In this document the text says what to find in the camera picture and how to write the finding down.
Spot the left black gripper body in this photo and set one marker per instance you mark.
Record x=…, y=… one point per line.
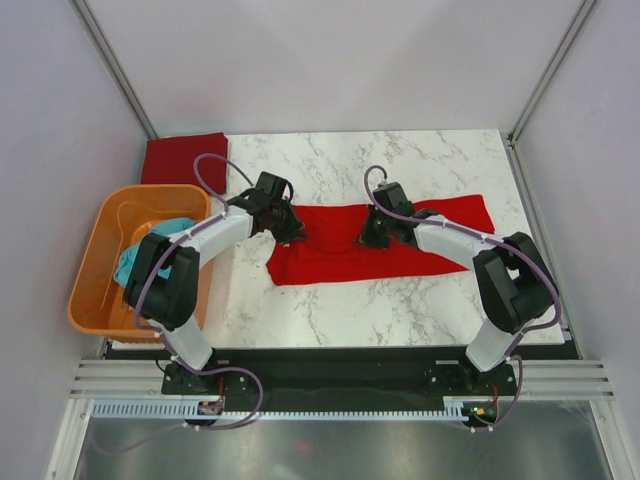
x=284, y=225

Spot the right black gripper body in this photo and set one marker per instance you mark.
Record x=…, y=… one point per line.
x=376, y=231

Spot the bright red t shirt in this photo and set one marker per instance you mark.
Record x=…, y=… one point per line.
x=331, y=254

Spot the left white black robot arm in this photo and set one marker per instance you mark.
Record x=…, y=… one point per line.
x=163, y=286

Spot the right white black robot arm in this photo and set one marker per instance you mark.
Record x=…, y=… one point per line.
x=514, y=284

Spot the teal t shirt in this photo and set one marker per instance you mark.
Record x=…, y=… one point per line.
x=127, y=258

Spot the folded dark red t shirt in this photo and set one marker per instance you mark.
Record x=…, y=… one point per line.
x=170, y=160

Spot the orange plastic basket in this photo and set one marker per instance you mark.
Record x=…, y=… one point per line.
x=96, y=305

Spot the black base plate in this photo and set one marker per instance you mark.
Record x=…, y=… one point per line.
x=343, y=379

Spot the white slotted cable duct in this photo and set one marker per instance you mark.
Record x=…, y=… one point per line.
x=194, y=410

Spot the left aluminium frame post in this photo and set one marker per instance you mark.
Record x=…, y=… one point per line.
x=108, y=56

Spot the aluminium frame post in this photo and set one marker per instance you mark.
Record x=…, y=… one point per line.
x=108, y=56
x=568, y=39

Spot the right aluminium frame post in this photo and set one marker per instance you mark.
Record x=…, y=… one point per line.
x=568, y=39

